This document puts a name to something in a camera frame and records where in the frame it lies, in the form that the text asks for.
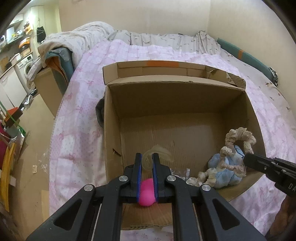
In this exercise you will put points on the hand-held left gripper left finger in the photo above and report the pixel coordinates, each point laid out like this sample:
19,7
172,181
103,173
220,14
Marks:
139,171

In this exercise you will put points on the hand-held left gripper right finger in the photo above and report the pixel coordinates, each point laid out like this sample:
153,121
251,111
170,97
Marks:
154,171

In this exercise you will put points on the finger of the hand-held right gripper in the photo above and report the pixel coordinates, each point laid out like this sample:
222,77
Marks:
259,163

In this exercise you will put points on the sheer translucent stocking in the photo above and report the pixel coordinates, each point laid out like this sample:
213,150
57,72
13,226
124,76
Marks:
161,153

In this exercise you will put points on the pink rubber duck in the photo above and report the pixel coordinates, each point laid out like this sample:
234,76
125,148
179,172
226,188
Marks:
146,192

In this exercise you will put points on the clear plastic packaging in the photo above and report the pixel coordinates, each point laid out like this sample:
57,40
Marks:
181,173

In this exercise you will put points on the blue fluffy scrunchie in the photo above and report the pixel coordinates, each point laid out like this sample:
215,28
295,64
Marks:
231,173

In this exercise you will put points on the beige lace scrunchie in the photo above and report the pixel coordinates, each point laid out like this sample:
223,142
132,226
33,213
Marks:
242,135
215,172

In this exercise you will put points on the cream sock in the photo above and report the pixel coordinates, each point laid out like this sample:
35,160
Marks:
192,181

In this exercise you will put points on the brown cardboard box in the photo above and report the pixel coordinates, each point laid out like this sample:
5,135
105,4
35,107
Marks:
175,111

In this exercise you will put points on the person's right forearm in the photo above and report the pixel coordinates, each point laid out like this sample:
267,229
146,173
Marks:
284,220

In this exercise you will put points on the dark grey cloth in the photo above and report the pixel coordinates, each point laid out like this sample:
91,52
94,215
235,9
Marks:
100,113

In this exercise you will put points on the teal padded bed edge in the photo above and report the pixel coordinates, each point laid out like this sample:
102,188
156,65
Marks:
245,56

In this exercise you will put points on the beige wooden cabinet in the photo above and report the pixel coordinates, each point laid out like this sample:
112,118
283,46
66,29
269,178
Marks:
48,88

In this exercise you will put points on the yellow and red stools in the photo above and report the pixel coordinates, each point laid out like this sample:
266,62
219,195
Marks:
8,166

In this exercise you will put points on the teal orange folded blanket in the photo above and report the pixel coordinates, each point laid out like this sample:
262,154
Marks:
60,60

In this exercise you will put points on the orange box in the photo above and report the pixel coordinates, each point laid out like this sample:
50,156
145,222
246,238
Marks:
16,112

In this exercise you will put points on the white crumpled duvet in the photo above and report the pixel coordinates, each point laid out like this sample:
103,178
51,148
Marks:
76,37

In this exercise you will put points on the white washing machine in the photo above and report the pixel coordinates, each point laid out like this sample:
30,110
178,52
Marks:
25,67

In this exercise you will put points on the black hanging garment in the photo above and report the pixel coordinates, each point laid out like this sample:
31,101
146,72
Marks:
41,34

